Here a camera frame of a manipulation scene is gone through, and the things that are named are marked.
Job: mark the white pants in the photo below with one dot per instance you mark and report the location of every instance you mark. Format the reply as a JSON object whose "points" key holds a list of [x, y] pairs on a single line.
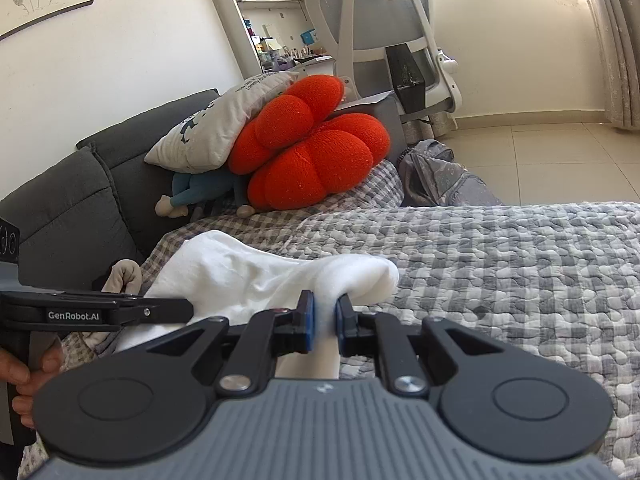
{"points": [[240, 270]]}

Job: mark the red knit cushion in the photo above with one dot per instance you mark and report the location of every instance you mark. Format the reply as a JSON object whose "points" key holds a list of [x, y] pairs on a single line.
{"points": [[310, 160]]}

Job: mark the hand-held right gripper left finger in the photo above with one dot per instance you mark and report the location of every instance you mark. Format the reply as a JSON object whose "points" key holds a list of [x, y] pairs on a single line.
{"points": [[310, 320]]}

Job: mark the dark grey sofa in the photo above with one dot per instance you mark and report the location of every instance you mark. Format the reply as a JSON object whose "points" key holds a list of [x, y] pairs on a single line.
{"points": [[65, 210]]}

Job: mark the grey printed pillow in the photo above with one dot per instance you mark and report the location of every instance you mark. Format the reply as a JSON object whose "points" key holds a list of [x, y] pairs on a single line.
{"points": [[210, 125]]}

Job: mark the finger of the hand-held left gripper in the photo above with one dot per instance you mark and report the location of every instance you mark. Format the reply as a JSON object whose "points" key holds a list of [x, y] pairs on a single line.
{"points": [[170, 309]]}

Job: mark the beige star curtain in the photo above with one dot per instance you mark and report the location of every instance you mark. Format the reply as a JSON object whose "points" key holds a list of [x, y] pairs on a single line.
{"points": [[620, 60]]}

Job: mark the dark grey box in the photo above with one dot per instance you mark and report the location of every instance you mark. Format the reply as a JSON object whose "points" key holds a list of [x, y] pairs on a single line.
{"points": [[385, 120]]}

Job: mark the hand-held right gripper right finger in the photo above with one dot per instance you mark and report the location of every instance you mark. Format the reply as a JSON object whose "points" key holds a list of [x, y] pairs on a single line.
{"points": [[342, 320]]}

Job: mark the beige fleece blanket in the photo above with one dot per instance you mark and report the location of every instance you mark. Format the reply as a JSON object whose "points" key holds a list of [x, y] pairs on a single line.
{"points": [[122, 277]]}

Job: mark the blue plush toy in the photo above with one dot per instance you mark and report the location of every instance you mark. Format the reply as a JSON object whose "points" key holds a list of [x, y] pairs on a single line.
{"points": [[200, 190]]}

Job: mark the white bookshelf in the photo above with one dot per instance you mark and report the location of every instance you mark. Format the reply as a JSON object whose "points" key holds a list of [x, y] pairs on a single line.
{"points": [[272, 0]]}

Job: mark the person's left hand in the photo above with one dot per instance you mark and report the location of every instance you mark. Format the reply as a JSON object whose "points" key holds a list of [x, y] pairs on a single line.
{"points": [[50, 360]]}

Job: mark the grey backpack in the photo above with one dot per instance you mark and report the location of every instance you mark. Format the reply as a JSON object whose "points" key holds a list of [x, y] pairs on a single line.
{"points": [[440, 180]]}

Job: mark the white office chair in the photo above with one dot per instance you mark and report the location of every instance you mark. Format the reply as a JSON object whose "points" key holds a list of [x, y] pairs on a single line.
{"points": [[370, 15]]}

